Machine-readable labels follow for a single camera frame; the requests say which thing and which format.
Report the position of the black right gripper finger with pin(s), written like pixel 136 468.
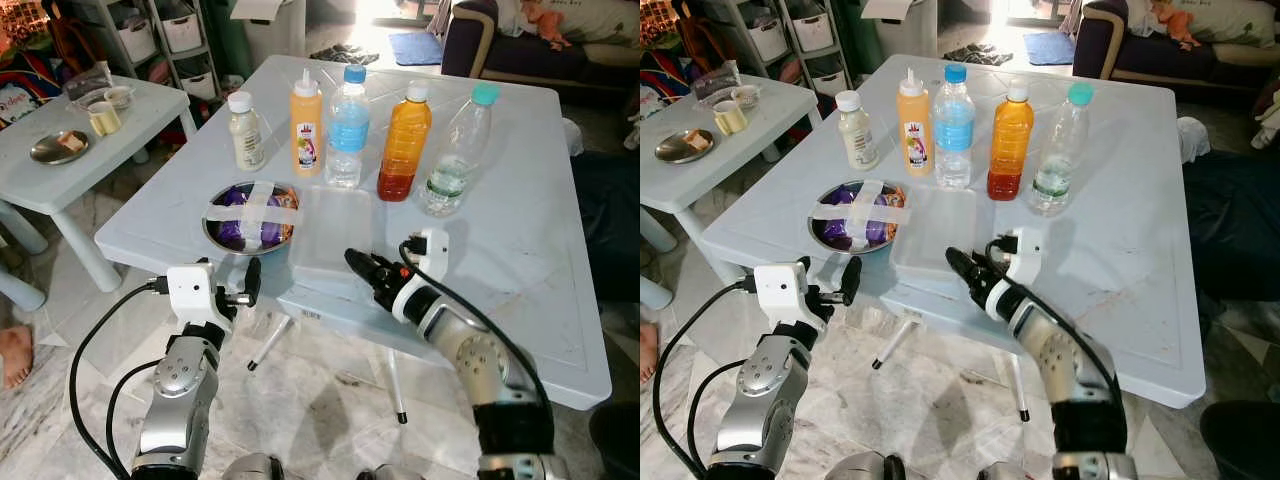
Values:
pixel 968 264
pixel 374 290
pixel 974 290
pixel 368 264

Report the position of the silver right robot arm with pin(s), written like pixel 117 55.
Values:
pixel 470 350
pixel 1060 355

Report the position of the taped metal bowl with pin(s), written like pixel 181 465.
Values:
pixel 215 235
pixel 820 233

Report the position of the purple snack packet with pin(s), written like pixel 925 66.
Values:
pixel 838 235
pixel 232 236

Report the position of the clear plastic container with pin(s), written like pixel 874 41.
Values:
pixel 932 235
pixel 335 235

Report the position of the orange juice bottle white cap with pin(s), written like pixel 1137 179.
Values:
pixel 1010 145
pixel 405 145

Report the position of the small white sauce bottle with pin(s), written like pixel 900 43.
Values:
pixel 247 135
pixel 857 135

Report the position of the blue capped water bottle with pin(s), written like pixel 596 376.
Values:
pixel 953 130
pixel 348 130

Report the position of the clear bottle teal cap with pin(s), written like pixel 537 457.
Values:
pixel 1058 160
pixel 455 160

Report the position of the large light blue folding table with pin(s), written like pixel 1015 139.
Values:
pixel 520 220
pixel 1120 220

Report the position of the small light blue table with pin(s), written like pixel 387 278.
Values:
pixel 680 185
pixel 60 185

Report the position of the orange squeeze sauce bottle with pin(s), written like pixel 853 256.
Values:
pixel 307 130
pixel 914 130

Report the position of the bread piece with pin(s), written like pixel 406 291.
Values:
pixel 695 142
pixel 70 145

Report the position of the pale yellow cup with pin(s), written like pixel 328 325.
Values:
pixel 730 118
pixel 105 120

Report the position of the round metal plate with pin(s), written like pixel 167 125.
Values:
pixel 45 152
pixel 672 150

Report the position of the small glass bowl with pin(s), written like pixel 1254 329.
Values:
pixel 747 96
pixel 120 97

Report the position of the white storage bin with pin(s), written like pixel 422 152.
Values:
pixel 828 80
pixel 137 40
pixel 813 28
pixel 768 40
pixel 197 83
pixel 182 30

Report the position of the clear plastic snack bag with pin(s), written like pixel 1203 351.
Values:
pixel 88 80
pixel 716 78

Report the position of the dark sandals pile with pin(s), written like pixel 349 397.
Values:
pixel 345 55
pixel 975 55

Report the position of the blue floor mat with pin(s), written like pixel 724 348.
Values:
pixel 415 48
pixel 1048 48

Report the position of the white cloth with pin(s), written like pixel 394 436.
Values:
pixel 1193 140
pixel 573 138

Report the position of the rainbow coloured toy bag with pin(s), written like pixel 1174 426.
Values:
pixel 662 80
pixel 20 98

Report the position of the white rubbish bin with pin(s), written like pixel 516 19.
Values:
pixel 270 30
pixel 900 28

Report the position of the dark blue sofa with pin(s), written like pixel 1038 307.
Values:
pixel 470 45
pixel 1100 45

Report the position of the dark blue fabric bundle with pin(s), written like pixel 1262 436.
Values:
pixel 1235 220

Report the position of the grey storage shelf unit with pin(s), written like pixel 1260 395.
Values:
pixel 738 10
pixel 108 12

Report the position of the orange doll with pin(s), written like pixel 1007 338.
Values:
pixel 1175 22
pixel 548 22

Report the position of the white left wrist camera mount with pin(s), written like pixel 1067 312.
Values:
pixel 778 290
pixel 190 290

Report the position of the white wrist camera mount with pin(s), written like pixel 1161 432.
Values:
pixel 190 290
pixel 432 250
pixel 1030 250
pixel 778 290

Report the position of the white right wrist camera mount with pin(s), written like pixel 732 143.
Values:
pixel 432 250
pixel 1030 250

